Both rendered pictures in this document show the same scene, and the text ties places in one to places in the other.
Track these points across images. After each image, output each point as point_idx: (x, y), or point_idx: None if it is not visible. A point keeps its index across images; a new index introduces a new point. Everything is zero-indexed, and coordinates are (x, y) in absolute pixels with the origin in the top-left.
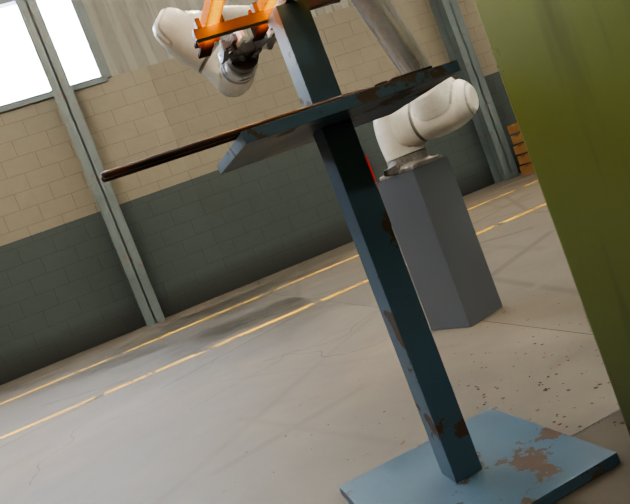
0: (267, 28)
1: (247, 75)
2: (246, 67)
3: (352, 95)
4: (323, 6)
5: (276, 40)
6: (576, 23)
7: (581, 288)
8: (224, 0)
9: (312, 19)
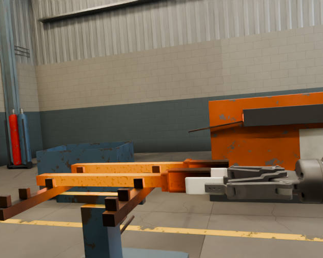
0: (177, 192)
1: None
2: (298, 197)
3: None
4: (124, 217)
5: (253, 198)
6: None
7: None
8: (116, 172)
9: (82, 225)
